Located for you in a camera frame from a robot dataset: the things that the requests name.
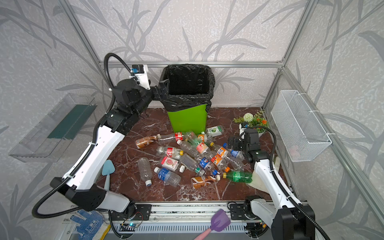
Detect green bottle orange cap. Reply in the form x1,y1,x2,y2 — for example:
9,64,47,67
223,171,253,184

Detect brown tea bottle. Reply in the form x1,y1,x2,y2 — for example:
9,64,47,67
135,134,161,149

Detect green sprite bottle yellow cap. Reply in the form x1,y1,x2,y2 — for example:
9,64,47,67
186,132,209,154

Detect red label clear bottle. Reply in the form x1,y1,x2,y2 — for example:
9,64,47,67
156,146,184,160

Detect blue label water bottle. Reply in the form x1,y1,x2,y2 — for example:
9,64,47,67
154,167,181,188

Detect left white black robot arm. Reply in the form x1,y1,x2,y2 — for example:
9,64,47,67
32,53,156,219

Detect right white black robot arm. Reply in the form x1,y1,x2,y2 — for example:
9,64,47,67
228,125,330,240

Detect orange label bottle near bin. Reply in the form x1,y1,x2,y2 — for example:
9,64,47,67
198,132,213,144

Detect black bin liner bag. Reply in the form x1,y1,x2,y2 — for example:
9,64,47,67
158,64,216,112

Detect coca cola bottle near bin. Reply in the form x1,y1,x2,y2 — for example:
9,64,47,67
156,132,185,143

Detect green plastic trash bin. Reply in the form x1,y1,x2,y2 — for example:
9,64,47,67
168,105,208,134

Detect clear bottle blue cap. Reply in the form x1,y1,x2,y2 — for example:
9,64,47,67
223,143,245,161

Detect white pot artificial flowers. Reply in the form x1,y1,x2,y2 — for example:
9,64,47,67
233,110,269,130

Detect orange fanta label bottle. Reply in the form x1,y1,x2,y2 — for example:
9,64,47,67
210,142,238,170

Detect lime label square bottle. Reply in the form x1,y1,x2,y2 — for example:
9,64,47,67
205,125,224,137

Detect pepsi blue label bottle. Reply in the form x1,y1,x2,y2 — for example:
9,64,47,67
199,157,219,176

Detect long clear bottle white cap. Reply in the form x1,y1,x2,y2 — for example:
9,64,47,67
177,140,207,161

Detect clear bottle green cap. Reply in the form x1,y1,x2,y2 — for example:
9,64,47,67
180,154,206,176

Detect crushed brown label bottle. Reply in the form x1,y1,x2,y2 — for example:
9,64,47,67
191,175,221,189

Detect teal plastic spatula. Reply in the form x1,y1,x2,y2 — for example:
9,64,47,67
102,160,115,191

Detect pink guava label bottle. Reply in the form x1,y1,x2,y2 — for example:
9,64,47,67
161,157,180,172

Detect purple plastic scoop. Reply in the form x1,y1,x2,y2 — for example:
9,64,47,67
195,209,231,240

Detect green circuit board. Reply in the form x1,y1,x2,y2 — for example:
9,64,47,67
120,223,142,231

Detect blue white work glove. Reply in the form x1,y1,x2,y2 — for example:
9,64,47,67
70,210,110,240

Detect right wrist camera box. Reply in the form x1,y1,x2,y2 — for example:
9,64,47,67
239,122,248,136

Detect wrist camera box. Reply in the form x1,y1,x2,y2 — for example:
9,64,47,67
131,65,151,90
239,122,248,136

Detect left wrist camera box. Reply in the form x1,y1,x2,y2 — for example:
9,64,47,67
131,65,151,90

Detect white wire mesh basket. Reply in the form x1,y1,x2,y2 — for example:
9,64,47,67
272,90,332,162

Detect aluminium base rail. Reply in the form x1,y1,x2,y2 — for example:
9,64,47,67
61,200,316,235

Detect clear acrylic wall shelf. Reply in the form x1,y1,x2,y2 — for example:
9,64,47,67
9,94,98,163

